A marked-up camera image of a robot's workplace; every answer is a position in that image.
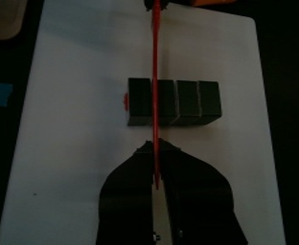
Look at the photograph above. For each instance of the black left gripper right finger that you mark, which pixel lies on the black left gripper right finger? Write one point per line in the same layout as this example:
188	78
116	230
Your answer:
199	204

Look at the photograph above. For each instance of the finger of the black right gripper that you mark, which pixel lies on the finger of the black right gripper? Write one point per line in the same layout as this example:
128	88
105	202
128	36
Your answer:
148	4
164	3

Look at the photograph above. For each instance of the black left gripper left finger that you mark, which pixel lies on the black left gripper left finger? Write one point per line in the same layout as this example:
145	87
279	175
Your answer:
125	197

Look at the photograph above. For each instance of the black toy sushi piece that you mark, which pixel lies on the black toy sushi piece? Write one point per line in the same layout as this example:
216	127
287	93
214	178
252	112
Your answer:
210	99
187	99
167	99
139	99

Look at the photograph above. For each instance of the white cutting board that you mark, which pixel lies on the white cutting board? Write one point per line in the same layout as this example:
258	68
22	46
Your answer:
70	127

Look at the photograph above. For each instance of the square shallow plate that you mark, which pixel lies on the square shallow plate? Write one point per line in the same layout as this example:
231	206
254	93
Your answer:
2	17

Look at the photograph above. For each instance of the orange toy carrot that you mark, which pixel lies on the orange toy carrot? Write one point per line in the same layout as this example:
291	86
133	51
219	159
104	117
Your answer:
211	2

